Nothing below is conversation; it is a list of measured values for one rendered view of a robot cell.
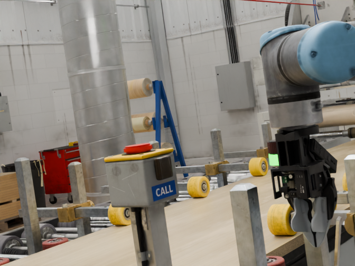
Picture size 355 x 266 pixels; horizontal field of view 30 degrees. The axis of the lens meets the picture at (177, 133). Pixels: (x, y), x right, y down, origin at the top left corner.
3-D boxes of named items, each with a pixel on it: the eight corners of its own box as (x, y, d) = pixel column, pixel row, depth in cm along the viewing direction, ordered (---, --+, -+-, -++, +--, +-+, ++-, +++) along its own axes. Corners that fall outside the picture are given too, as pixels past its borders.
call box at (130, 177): (181, 201, 93) (173, 146, 92) (150, 212, 87) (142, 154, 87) (142, 202, 97) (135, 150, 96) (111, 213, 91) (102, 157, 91)
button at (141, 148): (159, 153, 92) (157, 141, 92) (141, 158, 89) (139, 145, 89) (137, 155, 94) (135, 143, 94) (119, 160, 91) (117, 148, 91)
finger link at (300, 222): (288, 253, 114) (281, 200, 114) (303, 244, 119) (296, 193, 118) (305, 254, 112) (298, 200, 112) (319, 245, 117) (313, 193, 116)
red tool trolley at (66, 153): (101, 194, 1004) (93, 141, 1000) (69, 204, 939) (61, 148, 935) (76, 195, 1028) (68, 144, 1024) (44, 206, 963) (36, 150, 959)
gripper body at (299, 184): (273, 203, 113) (263, 133, 112) (295, 193, 120) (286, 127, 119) (315, 202, 108) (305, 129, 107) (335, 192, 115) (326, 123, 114)
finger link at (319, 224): (305, 254, 112) (298, 200, 112) (319, 245, 117) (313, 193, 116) (322, 254, 110) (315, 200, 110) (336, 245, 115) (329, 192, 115)
